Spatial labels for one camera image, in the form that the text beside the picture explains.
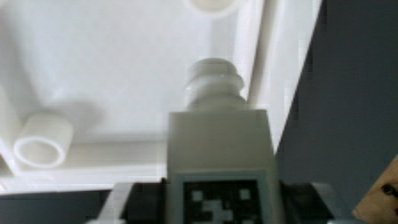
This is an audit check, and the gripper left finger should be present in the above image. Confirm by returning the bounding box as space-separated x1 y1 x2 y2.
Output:
86 182 166 224

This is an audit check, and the white square tabletop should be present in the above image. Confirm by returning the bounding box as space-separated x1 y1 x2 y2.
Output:
0 0 322 195

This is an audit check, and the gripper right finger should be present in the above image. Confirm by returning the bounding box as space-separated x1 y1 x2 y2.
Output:
281 182 356 224

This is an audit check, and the white leg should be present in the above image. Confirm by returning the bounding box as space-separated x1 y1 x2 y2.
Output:
166 58 285 224

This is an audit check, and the wooden block corner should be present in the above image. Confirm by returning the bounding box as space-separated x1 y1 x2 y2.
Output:
352 156 398 224

